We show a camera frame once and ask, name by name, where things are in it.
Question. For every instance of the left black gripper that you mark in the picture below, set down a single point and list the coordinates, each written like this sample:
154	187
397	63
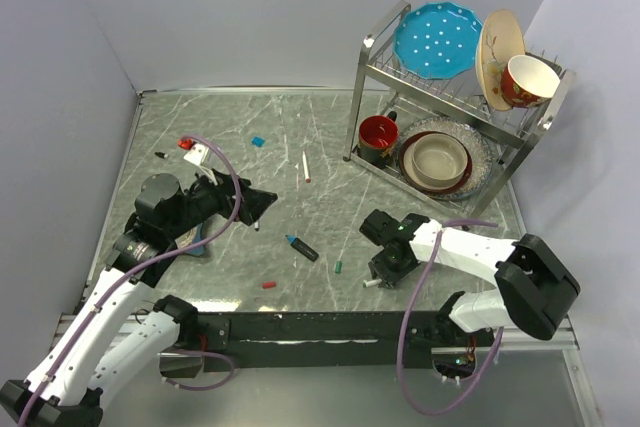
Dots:
252	201

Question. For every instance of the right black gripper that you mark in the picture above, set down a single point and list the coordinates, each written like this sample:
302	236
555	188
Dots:
389	278

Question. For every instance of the white green marker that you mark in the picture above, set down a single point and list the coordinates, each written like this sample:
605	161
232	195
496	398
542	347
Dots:
371	283

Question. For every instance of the white red acrylic marker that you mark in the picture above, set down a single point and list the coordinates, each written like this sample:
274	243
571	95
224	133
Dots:
306	170

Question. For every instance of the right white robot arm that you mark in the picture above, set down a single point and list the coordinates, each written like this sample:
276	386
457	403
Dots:
531	290

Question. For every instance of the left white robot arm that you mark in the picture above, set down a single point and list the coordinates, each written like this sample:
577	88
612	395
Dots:
75	382

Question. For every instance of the blue pen cap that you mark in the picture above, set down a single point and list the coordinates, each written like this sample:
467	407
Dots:
257	141

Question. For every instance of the black base bar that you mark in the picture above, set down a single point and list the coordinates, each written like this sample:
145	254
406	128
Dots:
324	339

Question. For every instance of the black blue highlighter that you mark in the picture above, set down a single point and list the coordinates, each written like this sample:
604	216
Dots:
301	247

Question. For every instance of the red rimmed plate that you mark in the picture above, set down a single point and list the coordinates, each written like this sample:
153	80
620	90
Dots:
410	171

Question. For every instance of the beige bowl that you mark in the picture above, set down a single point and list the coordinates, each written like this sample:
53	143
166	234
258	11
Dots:
439	160

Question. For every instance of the glass patterned plate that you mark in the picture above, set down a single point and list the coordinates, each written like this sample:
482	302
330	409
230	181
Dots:
481	158

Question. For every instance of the red black mug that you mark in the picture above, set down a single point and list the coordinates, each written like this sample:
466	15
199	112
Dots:
377	136

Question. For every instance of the steel dish rack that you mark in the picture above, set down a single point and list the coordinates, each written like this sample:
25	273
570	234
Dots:
383	85

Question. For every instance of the red floral bowl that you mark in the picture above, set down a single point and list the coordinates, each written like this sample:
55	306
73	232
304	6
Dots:
528	82

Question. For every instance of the blue polka dot plate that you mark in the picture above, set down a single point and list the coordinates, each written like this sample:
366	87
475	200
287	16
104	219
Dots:
437	40

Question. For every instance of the cream floral plate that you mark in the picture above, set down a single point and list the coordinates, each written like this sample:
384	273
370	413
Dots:
500	39

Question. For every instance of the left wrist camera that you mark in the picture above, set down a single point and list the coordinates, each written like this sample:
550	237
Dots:
198	155

